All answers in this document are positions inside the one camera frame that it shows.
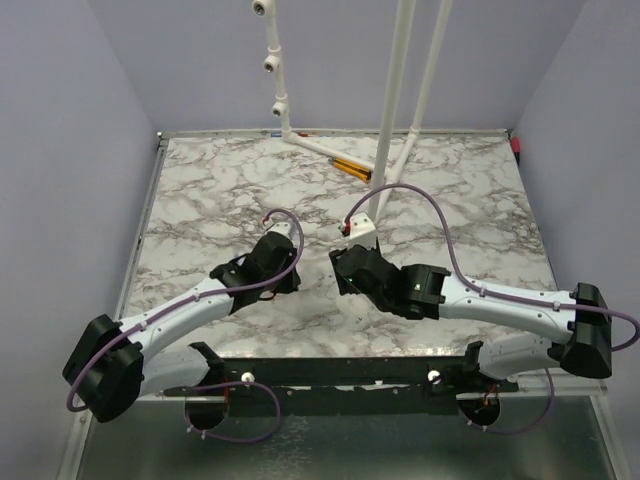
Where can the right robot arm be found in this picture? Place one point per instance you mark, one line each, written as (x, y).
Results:
(570, 330)

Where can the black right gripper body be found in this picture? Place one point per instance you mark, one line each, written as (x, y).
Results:
(335, 255)

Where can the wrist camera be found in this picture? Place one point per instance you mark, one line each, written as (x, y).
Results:
(283, 228)
(360, 230)

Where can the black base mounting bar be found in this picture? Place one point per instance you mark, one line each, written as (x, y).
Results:
(331, 386)

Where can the yellow utility knife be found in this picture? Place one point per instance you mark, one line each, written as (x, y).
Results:
(351, 168)

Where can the red black clamp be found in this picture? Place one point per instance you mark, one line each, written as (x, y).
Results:
(515, 146)

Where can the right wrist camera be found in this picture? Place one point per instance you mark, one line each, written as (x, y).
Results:
(360, 230)

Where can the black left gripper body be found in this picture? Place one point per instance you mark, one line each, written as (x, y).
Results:
(285, 284)

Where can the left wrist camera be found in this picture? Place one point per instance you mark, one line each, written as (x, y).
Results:
(283, 228)

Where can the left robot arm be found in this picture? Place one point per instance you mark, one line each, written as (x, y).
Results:
(117, 361)

